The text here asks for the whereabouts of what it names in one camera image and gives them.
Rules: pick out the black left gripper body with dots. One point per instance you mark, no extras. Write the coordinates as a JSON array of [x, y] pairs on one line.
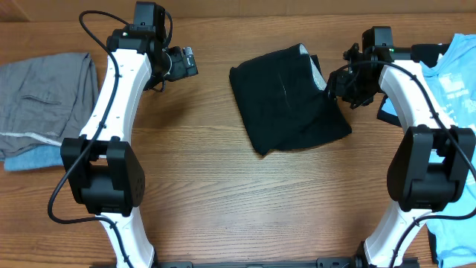
[[178, 68]]

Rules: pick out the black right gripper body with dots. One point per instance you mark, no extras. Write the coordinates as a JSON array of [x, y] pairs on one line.
[[358, 88]]

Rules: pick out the black shorts with mesh lining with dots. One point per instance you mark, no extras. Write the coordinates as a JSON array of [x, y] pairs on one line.
[[283, 103]]

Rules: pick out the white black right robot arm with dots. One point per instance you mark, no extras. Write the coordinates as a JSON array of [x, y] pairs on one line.
[[432, 162]]

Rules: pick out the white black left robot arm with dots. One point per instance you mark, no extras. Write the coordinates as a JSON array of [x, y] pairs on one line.
[[101, 168]]

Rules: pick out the black garment under blue shirt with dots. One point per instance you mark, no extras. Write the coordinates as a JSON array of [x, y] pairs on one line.
[[426, 53]]

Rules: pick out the light blue t-shirt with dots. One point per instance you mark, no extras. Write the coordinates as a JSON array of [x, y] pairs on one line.
[[451, 80]]

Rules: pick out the folded grey shorts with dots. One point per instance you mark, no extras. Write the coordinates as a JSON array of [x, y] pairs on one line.
[[45, 99]]

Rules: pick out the folded blue cloth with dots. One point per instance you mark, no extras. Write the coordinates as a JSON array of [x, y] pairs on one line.
[[43, 156]]

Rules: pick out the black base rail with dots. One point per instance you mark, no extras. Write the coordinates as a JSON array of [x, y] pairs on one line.
[[260, 264]]

